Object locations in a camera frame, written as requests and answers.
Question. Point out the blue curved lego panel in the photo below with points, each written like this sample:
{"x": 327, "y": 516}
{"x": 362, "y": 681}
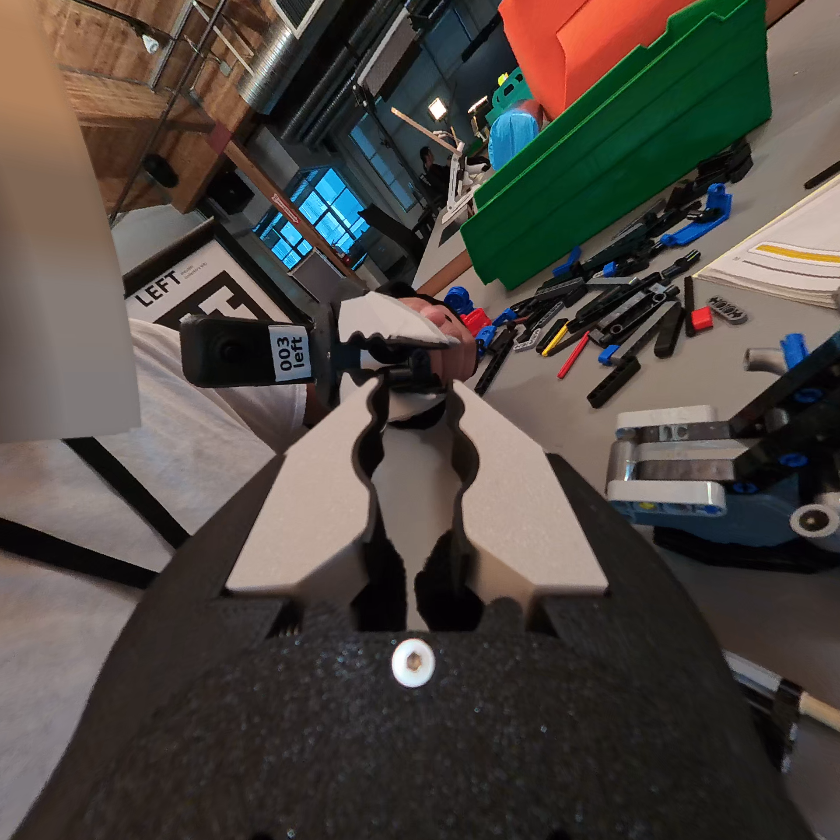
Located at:
{"x": 695, "y": 226}

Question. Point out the green plastic crate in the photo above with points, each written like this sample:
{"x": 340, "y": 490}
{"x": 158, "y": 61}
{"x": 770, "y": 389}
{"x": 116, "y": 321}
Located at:
{"x": 508, "y": 88}

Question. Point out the black lego connector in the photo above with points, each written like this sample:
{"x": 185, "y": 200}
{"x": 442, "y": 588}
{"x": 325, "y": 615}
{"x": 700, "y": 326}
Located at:
{"x": 413, "y": 379}

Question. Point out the orange plastic bin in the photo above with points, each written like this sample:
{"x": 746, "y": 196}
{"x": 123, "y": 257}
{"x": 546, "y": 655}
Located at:
{"x": 590, "y": 39}

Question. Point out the partly built lego model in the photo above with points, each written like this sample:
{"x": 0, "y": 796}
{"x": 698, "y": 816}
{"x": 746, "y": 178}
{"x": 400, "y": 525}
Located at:
{"x": 676, "y": 453}

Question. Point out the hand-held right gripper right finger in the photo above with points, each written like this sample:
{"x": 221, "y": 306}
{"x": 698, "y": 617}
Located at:
{"x": 531, "y": 525}

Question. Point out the red lego axle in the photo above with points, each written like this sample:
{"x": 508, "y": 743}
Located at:
{"x": 574, "y": 354}

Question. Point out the person's left hand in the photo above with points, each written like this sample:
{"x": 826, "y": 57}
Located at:
{"x": 467, "y": 358}

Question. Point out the framed marker sign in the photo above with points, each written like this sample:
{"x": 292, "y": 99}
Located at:
{"x": 164, "y": 289}

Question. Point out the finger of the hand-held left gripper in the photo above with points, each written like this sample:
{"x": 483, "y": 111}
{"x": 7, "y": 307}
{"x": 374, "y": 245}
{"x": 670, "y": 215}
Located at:
{"x": 377, "y": 358}
{"x": 387, "y": 318}

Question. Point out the white vent grille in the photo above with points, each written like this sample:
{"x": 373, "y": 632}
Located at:
{"x": 298, "y": 13}

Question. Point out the green plastic bin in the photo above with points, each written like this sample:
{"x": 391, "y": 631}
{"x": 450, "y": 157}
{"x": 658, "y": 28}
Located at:
{"x": 623, "y": 144}

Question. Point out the red lego connector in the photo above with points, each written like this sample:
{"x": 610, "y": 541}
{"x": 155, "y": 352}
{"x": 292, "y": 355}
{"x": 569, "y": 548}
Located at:
{"x": 702, "y": 319}

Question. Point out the pile of lego beams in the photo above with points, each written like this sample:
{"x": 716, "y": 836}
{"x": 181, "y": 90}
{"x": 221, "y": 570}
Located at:
{"x": 623, "y": 308}

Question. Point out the open instruction booklet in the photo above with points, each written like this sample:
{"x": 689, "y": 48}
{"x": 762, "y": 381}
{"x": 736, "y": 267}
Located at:
{"x": 774, "y": 275}

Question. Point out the light blue bundle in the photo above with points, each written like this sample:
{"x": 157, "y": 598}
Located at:
{"x": 512, "y": 138}

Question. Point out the blue lego wheel hub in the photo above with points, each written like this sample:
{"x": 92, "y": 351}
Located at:
{"x": 458, "y": 300}

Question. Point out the long black lego axle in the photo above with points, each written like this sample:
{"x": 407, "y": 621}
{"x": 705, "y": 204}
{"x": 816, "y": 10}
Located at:
{"x": 823, "y": 174}

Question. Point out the white desk lamp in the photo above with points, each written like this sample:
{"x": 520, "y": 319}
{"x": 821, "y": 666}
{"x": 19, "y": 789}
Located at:
{"x": 456, "y": 177}

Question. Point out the red lego wheel hub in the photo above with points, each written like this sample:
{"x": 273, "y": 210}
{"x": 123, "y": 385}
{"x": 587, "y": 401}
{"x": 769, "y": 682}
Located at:
{"x": 476, "y": 321}

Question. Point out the hanging ceiling heater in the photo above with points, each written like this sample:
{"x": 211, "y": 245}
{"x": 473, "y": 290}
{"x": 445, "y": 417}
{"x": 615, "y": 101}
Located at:
{"x": 387, "y": 59}

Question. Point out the silver ventilation duct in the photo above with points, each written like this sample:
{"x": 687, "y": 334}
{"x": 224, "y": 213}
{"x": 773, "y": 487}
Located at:
{"x": 269, "y": 59}

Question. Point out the grey thin lego liftarm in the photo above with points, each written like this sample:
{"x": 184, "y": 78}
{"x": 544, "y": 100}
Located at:
{"x": 727, "y": 312}

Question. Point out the white ceiling spotlight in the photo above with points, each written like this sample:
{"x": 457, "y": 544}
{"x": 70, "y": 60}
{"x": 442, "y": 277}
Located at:
{"x": 151, "y": 43}

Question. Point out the dark plastic parts bag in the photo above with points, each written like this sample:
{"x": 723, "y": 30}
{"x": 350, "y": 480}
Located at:
{"x": 787, "y": 722}

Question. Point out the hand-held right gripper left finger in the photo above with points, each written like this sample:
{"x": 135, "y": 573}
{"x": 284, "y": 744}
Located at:
{"x": 308, "y": 512}

